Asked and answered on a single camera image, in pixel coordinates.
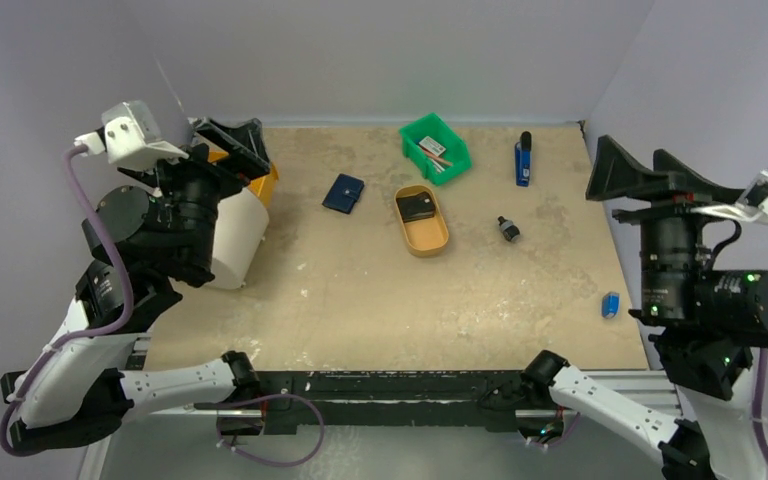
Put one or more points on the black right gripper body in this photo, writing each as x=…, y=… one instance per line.
x=665, y=204

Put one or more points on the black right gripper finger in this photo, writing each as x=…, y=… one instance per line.
x=617, y=174
x=691, y=181

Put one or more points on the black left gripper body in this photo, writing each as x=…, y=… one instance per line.
x=193, y=174

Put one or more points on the blue leather card holder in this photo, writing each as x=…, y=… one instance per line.
x=344, y=193

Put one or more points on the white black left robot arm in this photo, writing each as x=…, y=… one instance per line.
x=143, y=237

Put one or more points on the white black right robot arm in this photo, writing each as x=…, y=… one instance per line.
x=710, y=326

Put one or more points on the black VIP credit cards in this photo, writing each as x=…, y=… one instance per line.
x=416, y=207

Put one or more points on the yellow wooden box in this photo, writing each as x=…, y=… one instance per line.
x=262, y=187

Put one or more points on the white cylindrical container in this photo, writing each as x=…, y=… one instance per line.
x=239, y=230

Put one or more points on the blue stapler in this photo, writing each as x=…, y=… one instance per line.
x=523, y=159

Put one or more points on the small blue eraser block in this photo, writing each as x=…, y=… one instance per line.
x=610, y=305

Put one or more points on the items inside green bin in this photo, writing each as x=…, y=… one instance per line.
x=434, y=151

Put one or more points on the green plastic bin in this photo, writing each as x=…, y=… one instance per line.
x=456, y=150

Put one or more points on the tan oval plastic tray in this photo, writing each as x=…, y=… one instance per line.
x=423, y=238

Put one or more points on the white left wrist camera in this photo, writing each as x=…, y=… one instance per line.
x=131, y=138

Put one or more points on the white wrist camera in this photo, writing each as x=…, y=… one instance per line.
x=131, y=138
x=765, y=199

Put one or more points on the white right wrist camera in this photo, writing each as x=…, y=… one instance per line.
x=765, y=199

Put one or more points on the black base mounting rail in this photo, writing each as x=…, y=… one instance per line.
x=498, y=401

